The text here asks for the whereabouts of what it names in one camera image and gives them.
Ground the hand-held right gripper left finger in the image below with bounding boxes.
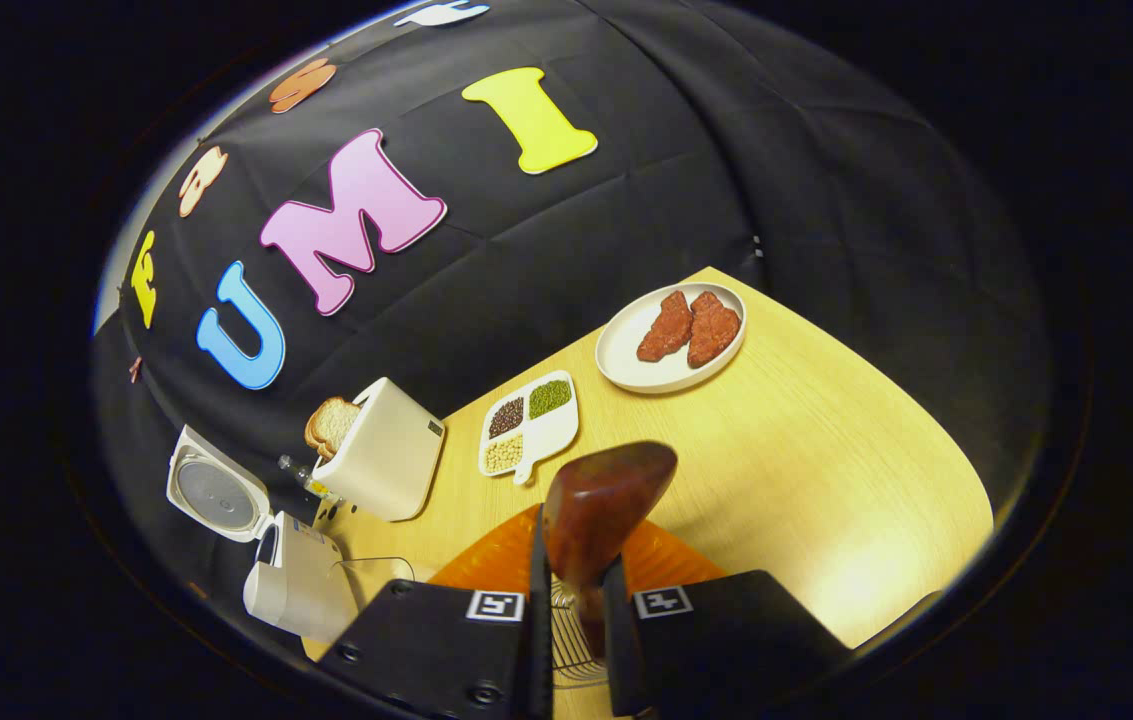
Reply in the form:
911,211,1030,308
318,505,555,720

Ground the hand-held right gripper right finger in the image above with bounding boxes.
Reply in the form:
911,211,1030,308
604,520,852,717

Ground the white rice cooker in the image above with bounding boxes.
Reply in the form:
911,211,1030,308
166,425,359,644

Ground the white toaster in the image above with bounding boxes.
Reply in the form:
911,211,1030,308
311,377,446,522

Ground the small glass bottle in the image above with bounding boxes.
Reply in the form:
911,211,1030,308
278,455,342,501

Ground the bread slice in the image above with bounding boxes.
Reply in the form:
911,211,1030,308
304,396,362,461

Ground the white divided grain dish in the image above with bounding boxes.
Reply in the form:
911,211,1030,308
478,370,580,486

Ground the white round plate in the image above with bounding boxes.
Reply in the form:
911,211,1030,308
595,282,748,395

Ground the red meat piece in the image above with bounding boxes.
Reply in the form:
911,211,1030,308
637,290,694,363
687,291,742,369

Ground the black backdrop cloth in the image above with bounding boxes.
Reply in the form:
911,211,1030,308
91,0,1052,641

